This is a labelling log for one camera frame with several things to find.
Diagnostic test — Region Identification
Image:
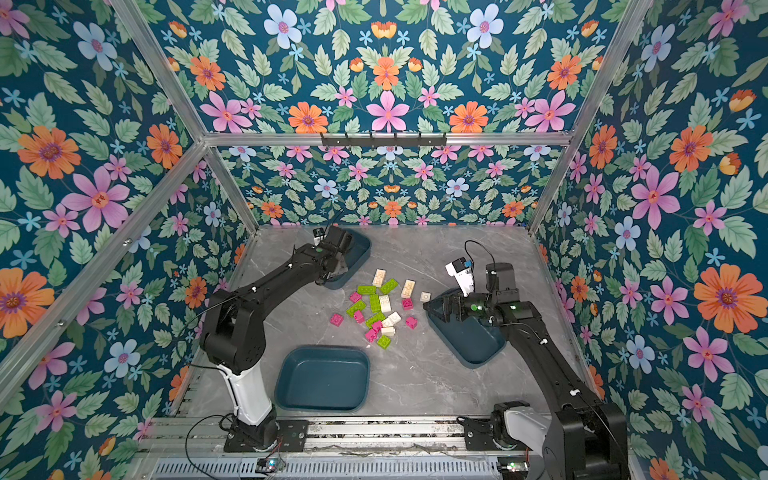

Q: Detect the black wall hook rail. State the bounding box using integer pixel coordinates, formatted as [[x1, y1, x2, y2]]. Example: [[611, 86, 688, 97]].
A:
[[320, 133, 448, 148]]

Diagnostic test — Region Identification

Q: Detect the far teal bin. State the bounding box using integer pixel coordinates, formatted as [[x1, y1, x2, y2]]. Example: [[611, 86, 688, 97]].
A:
[[321, 226, 371, 290]]

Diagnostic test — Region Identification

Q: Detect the green long lego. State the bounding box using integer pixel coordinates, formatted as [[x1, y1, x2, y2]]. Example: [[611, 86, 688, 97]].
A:
[[369, 294, 382, 313], [379, 279, 399, 295]]

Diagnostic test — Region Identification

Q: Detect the near teal bin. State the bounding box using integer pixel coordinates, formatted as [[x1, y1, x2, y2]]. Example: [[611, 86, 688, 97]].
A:
[[274, 345, 370, 412]]

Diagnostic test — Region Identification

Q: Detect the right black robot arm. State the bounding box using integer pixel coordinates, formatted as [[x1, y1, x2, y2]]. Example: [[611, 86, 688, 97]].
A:
[[424, 259, 630, 479]]

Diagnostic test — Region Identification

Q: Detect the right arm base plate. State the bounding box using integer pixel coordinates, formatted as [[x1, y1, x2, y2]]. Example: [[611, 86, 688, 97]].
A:
[[456, 416, 514, 451]]

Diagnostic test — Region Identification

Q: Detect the green small lego near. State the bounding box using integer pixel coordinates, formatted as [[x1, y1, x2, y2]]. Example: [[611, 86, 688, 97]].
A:
[[376, 336, 392, 349]]

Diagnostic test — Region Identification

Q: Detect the cream long lego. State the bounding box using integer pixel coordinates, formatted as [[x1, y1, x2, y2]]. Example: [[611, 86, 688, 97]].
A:
[[401, 279, 416, 299], [372, 269, 386, 288]]

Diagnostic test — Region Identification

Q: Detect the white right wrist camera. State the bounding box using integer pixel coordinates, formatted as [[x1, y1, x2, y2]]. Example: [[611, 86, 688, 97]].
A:
[[445, 257, 475, 297]]

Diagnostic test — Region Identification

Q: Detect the right teal bin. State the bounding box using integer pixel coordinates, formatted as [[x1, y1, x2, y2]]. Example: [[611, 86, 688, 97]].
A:
[[425, 288, 506, 369]]

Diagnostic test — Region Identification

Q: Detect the green lego mid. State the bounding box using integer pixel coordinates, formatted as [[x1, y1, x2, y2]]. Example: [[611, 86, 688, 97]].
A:
[[346, 300, 367, 317]]

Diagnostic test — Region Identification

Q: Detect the teal bin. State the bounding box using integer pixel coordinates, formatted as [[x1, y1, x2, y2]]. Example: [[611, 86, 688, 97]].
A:
[[321, 226, 371, 290], [274, 345, 370, 412], [425, 288, 506, 369]]

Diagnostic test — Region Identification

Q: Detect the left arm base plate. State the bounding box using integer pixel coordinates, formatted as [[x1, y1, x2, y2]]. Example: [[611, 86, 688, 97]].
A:
[[223, 419, 309, 453]]

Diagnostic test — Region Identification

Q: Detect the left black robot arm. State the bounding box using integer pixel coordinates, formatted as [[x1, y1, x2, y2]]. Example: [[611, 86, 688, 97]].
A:
[[200, 225, 371, 450]]

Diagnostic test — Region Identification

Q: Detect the cream lego center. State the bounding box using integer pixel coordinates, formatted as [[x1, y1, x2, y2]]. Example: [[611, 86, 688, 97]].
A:
[[379, 295, 392, 313]]

